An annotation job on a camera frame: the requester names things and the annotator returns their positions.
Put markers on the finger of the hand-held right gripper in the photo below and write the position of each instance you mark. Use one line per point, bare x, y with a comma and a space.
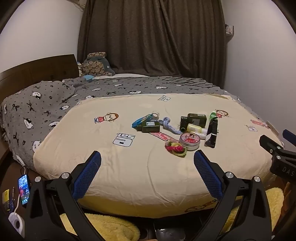
289, 134
269, 142

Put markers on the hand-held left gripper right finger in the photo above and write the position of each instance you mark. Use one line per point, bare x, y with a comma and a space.
208, 176

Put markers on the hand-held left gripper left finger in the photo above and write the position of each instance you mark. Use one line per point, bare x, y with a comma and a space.
89, 176

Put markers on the large dark green bottle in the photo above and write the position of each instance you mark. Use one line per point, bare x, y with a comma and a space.
196, 119

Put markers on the round tin with red lid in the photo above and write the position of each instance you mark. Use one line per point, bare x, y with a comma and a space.
189, 140

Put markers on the cream cartoon printed bedsheet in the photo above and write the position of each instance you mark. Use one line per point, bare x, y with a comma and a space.
129, 162

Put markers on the cream plastic bottle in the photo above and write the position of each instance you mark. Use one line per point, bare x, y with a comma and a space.
194, 127

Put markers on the yellow fluffy rug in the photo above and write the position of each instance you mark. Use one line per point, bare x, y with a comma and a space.
111, 228

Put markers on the green tube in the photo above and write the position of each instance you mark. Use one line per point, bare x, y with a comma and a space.
212, 115

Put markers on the blue cloth scrunchie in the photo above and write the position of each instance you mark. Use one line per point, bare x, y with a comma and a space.
167, 124

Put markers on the smartphone with lit screen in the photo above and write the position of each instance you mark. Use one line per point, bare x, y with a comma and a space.
24, 190

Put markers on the blue snack packet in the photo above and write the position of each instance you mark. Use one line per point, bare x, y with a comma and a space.
138, 121

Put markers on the small dark green bottle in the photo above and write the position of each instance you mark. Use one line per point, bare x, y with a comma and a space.
151, 127

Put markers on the dark wooden nightstand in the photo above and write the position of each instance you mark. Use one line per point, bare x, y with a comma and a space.
10, 176

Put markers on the white patterned tape roll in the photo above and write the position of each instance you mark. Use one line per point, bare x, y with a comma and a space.
155, 115

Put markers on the grey printed blanket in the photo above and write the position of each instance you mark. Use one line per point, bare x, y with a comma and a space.
41, 104

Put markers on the yellow card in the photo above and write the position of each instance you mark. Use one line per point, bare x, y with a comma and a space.
5, 199

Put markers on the small blue cloth item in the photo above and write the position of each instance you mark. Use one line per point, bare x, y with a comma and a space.
88, 77

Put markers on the white pillow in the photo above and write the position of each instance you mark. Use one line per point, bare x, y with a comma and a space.
129, 75

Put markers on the grey patterned plush toy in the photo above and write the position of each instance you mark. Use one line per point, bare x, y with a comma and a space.
94, 64

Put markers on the brown wooden headboard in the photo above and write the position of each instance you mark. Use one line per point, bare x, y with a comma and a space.
34, 69

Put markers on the dark brown curtain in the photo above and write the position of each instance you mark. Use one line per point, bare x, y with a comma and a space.
152, 37

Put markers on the wall shelf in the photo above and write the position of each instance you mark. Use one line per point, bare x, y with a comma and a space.
229, 30

